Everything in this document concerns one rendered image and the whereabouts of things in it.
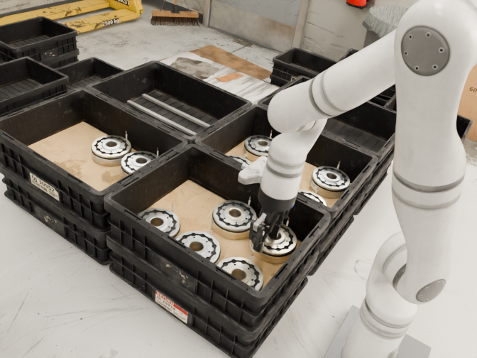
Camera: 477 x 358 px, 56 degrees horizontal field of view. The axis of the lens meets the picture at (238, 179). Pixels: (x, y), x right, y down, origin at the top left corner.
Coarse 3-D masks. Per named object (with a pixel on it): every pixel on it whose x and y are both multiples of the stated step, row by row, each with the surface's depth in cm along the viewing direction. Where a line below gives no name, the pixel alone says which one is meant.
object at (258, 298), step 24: (192, 144) 112; (240, 168) 107; (120, 192) 95; (120, 216) 91; (168, 240) 85; (312, 240) 90; (192, 264) 84; (288, 264) 84; (240, 288) 79; (264, 288) 79
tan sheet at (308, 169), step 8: (240, 144) 133; (232, 152) 129; (240, 152) 130; (248, 160) 127; (304, 168) 128; (312, 168) 128; (304, 176) 125; (304, 184) 122; (328, 200) 117; (336, 200) 118
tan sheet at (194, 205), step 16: (176, 192) 112; (192, 192) 113; (208, 192) 114; (176, 208) 107; (192, 208) 108; (208, 208) 109; (192, 224) 104; (208, 224) 104; (224, 240) 101; (240, 240) 102; (224, 256) 97; (240, 256) 98; (272, 272) 95
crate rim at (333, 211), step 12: (252, 108) 131; (264, 108) 132; (228, 120) 124; (216, 132) 119; (204, 144) 113; (348, 144) 122; (228, 156) 110; (372, 156) 118; (372, 168) 115; (360, 180) 109; (300, 192) 102; (348, 192) 104; (336, 204) 101
